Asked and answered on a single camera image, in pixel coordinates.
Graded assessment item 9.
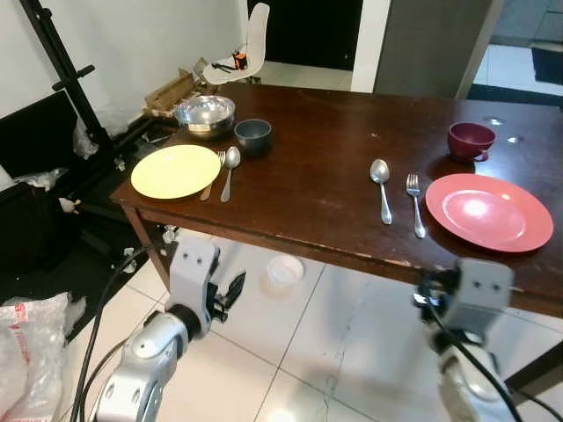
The clear plastic bag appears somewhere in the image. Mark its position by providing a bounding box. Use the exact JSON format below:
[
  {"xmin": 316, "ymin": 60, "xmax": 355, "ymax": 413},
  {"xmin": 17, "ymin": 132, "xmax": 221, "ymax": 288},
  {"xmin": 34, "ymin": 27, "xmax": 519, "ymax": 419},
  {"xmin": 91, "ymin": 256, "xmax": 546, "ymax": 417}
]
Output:
[{"xmin": 0, "ymin": 292, "xmax": 73, "ymax": 422}]

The brown cardboard box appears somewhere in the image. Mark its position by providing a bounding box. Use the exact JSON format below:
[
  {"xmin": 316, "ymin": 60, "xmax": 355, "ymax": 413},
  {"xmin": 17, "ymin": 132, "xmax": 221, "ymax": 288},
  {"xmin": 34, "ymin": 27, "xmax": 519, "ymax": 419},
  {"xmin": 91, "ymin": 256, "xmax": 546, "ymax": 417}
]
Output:
[{"xmin": 143, "ymin": 68, "xmax": 208, "ymax": 120}]

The small white bowl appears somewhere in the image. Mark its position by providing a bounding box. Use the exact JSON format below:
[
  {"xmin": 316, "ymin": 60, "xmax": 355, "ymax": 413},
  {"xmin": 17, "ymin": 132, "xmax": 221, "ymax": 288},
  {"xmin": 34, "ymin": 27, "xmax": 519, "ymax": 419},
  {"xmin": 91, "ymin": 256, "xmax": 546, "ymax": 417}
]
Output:
[{"xmin": 265, "ymin": 254, "xmax": 306, "ymax": 287}]

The maroon cup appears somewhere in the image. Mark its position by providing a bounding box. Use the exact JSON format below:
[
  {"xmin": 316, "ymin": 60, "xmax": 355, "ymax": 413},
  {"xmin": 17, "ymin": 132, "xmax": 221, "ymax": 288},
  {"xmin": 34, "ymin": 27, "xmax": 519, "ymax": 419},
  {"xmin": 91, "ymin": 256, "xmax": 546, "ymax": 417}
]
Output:
[{"xmin": 447, "ymin": 121, "xmax": 497, "ymax": 164}]

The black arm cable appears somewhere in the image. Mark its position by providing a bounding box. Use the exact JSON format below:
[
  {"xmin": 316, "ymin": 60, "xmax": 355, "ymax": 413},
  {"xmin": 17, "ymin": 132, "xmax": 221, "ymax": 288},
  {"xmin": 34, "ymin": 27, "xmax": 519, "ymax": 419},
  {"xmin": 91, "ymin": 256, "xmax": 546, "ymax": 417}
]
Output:
[
  {"xmin": 419, "ymin": 286, "xmax": 563, "ymax": 422},
  {"xmin": 69, "ymin": 248, "xmax": 152, "ymax": 422}
]

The dark grey cup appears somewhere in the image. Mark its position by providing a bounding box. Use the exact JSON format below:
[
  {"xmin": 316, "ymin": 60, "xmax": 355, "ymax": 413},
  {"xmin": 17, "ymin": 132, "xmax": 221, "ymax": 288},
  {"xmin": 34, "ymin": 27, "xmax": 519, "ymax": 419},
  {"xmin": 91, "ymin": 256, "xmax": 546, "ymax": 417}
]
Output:
[{"xmin": 233, "ymin": 118, "xmax": 273, "ymax": 159}]

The silver metal fork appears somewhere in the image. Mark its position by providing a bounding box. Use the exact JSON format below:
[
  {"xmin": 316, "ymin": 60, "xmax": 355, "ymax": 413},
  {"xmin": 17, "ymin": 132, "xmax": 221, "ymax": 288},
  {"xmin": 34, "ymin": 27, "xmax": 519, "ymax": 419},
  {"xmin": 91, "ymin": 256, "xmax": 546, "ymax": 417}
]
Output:
[
  {"xmin": 405, "ymin": 173, "xmax": 428, "ymax": 240},
  {"xmin": 199, "ymin": 150, "xmax": 227, "ymax": 202}
]

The silver metal spoon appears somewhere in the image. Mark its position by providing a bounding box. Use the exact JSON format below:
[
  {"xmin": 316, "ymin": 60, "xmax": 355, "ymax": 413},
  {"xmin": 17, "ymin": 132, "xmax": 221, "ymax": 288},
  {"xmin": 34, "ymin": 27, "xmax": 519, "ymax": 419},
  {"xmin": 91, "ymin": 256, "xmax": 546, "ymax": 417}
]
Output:
[
  {"xmin": 369, "ymin": 158, "xmax": 394, "ymax": 226},
  {"xmin": 219, "ymin": 146, "xmax": 242, "ymax": 204}
]

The dark brown wooden table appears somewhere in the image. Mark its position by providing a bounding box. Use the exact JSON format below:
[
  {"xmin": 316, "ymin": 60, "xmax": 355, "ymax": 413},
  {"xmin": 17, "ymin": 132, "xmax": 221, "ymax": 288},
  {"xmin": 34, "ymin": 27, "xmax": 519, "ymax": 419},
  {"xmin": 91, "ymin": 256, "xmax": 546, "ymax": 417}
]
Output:
[{"xmin": 109, "ymin": 83, "xmax": 563, "ymax": 398}]

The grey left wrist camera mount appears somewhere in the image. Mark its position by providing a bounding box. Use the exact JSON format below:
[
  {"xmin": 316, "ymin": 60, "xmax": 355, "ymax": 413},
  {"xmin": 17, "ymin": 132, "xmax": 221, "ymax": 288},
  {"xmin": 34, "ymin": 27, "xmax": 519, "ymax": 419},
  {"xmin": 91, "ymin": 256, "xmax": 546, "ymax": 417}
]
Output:
[{"xmin": 167, "ymin": 236, "xmax": 222, "ymax": 328}]

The red plate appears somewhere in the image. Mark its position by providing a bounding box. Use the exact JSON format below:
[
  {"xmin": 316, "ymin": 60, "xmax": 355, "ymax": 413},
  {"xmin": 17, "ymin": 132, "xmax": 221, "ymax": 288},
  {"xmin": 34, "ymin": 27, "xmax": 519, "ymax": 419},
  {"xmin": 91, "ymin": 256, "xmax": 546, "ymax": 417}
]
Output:
[{"xmin": 425, "ymin": 172, "xmax": 555, "ymax": 254}]

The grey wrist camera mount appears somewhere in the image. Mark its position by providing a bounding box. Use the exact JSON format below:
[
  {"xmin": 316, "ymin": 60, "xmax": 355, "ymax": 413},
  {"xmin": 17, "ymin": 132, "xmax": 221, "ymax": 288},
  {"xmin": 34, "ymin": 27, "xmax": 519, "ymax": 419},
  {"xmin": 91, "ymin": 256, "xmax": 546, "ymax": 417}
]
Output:
[
  {"xmin": 167, "ymin": 236, "xmax": 222, "ymax": 328},
  {"xmin": 444, "ymin": 258, "xmax": 515, "ymax": 339}
]

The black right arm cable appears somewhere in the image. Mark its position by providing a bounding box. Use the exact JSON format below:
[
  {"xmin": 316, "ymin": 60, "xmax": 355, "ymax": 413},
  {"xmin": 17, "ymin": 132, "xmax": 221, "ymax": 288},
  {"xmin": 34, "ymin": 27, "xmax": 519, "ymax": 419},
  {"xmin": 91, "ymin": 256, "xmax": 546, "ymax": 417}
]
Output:
[{"xmin": 419, "ymin": 286, "xmax": 563, "ymax": 422}]

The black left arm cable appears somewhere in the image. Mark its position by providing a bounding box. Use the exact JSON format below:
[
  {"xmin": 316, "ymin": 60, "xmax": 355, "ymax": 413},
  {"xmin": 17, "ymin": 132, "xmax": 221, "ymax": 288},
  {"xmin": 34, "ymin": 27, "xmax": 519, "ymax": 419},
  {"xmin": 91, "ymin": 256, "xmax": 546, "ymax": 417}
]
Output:
[{"xmin": 69, "ymin": 248, "xmax": 152, "ymax": 422}]

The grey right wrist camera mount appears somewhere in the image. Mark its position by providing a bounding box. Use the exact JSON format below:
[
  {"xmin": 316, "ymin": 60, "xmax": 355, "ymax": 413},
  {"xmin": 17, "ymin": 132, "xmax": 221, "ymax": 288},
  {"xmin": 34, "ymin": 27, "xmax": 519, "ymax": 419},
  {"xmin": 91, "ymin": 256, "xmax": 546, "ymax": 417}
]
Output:
[{"xmin": 444, "ymin": 258, "xmax": 515, "ymax": 339}]

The black metal stand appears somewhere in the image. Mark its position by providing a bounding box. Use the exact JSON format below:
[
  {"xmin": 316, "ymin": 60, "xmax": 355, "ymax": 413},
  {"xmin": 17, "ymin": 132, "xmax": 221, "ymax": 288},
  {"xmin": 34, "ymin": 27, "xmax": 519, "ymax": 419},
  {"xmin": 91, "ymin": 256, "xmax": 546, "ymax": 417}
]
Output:
[{"xmin": 19, "ymin": 0, "xmax": 121, "ymax": 170}]

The yellow plate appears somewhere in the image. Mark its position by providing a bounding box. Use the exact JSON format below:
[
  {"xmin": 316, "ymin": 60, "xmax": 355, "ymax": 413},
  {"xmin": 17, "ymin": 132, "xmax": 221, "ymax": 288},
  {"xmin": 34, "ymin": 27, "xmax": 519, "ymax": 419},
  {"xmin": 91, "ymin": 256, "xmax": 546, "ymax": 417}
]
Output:
[{"xmin": 130, "ymin": 144, "xmax": 223, "ymax": 200}]

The white plastic chair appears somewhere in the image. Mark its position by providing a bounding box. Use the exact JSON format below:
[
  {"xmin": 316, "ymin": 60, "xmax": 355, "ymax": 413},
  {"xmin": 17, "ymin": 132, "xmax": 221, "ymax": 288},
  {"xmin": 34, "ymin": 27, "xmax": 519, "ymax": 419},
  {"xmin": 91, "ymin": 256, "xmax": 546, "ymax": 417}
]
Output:
[{"xmin": 201, "ymin": 2, "xmax": 272, "ymax": 87}]

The steel bowl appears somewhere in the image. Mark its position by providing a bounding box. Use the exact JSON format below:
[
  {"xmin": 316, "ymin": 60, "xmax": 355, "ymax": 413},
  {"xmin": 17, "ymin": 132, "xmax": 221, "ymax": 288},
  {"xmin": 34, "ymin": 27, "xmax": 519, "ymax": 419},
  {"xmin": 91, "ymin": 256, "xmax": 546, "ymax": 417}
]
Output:
[{"xmin": 174, "ymin": 94, "xmax": 238, "ymax": 141}]

